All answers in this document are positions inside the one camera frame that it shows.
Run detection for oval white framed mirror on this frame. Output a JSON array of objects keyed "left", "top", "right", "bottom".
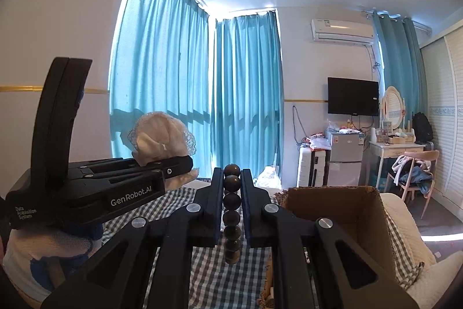
[{"left": 381, "top": 85, "right": 406, "bottom": 132}]

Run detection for black wall television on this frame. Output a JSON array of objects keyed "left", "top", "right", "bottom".
[{"left": 328, "top": 77, "right": 380, "bottom": 116}]

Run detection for dark bead bracelet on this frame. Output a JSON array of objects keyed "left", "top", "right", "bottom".
[{"left": 221, "top": 164, "right": 242, "bottom": 265}]

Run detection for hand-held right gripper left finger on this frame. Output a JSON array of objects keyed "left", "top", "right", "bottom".
[{"left": 41, "top": 167, "right": 225, "bottom": 309}]

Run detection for cardboard box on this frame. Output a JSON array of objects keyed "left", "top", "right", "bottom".
[{"left": 258, "top": 186, "right": 396, "bottom": 309}]

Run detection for grey small fridge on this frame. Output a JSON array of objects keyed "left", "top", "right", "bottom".
[{"left": 326, "top": 130, "right": 364, "bottom": 187}]

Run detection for pink wooden chair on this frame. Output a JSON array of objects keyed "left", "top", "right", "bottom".
[{"left": 385, "top": 150, "right": 440, "bottom": 219}]

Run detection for white dressing table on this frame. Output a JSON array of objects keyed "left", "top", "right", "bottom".
[{"left": 369, "top": 140, "right": 425, "bottom": 190}]

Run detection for white plastic bag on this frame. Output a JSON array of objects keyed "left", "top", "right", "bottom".
[{"left": 256, "top": 166, "right": 283, "bottom": 188}]

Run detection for white suitcase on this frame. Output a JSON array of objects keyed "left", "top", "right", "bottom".
[{"left": 297, "top": 146, "right": 331, "bottom": 187}]

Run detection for checkered blanket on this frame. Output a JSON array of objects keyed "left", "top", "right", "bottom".
[{"left": 101, "top": 184, "right": 425, "bottom": 309}]

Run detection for black backpack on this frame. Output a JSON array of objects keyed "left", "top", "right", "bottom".
[{"left": 412, "top": 111, "right": 434, "bottom": 143}]

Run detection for cream textured blanket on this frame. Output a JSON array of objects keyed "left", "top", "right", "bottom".
[{"left": 381, "top": 192, "right": 438, "bottom": 302}]

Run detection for crumpled red white bag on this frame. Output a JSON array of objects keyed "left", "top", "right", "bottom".
[{"left": 306, "top": 133, "right": 331, "bottom": 150}]

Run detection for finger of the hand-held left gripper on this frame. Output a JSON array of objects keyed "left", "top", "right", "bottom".
[
  {"left": 81, "top": 155, "right": 194, "bottom": 184},
  {"left": 68, "top": 157, "right": 125, "bottom": 169}
]

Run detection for clothes on chair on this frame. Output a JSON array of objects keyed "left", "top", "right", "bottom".
[{"left": 391, "top": 154, "right": 434, "bottom": 194}]

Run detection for teal window curtain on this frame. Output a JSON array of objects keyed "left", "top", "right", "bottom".
[
  {"left": 372, "top": 12, "right": 429, "bottom": 136},
  {"left": 109, "top": 0, "right": 212, "bottom": 172},
  {"left": 213, "top": 10, "right": 284, "bottom": 179}
]

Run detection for white air conditioner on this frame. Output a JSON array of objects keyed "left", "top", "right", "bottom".
[{"left": 310, "top": 18, "right": 375, "bottom": 45}]

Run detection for white bedding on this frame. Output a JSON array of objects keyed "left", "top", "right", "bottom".
[{"left": 164, "top": 168, "right": 201, "bottom": 190}]

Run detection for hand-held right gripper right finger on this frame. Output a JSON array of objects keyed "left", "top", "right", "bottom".
[{"left": 240, "top": 168, "right": 420, "bottom": 309}]

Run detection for white wardrobe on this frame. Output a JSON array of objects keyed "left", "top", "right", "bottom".
[{"left": 420, "top": 27, "right": 463, "bottom": 204}]

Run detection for wall cable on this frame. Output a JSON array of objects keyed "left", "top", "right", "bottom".
[{"left": 292, "top": 105, "right": 308, "bottom": 147}]

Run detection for white cloth with lace trim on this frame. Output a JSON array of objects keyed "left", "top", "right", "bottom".
[{"left": 128, "top": 112, "right": 196, "bottom": 167}]

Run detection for wooden organizer box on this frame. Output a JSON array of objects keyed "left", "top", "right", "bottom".
[{"left": 389, "top": 130, "right": 416, "bottom": 145}]

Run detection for person's left hand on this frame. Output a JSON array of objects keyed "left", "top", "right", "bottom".
[{"left": 3, "top": 221, "right": 104, "bottom": 302}]

